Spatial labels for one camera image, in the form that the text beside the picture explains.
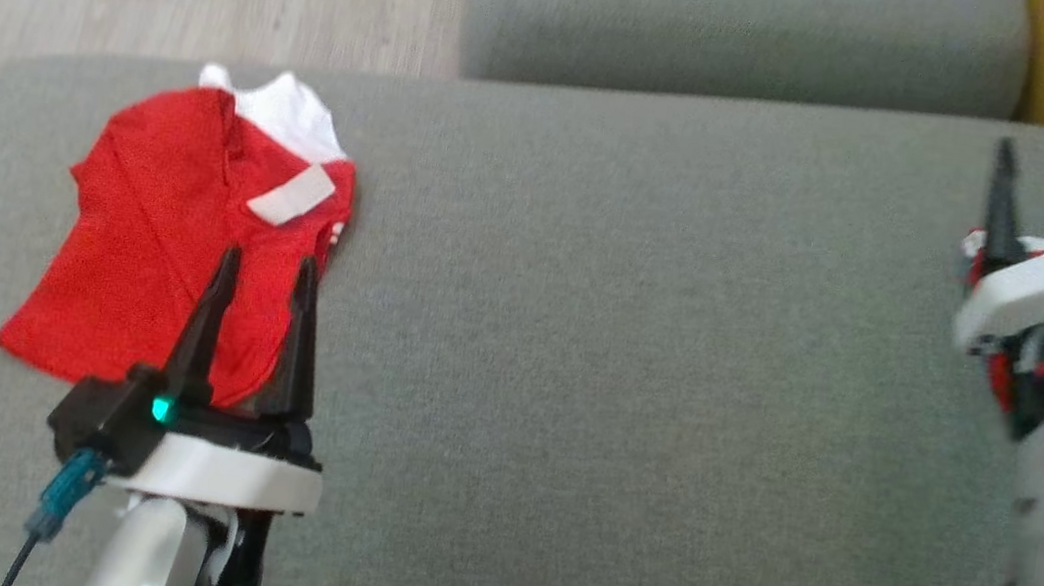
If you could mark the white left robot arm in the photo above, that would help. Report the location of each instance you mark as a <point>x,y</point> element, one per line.
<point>144,556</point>

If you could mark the red jersey with black number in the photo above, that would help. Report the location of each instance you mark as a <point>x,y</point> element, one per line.
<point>137,232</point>

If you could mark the large grey sofa seat cushion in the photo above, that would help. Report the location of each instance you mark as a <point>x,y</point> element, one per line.
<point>619,397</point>

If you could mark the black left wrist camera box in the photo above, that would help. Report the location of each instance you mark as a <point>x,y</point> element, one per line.
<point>97,419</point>

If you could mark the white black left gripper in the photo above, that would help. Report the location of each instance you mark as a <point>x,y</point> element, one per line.
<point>226,476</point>

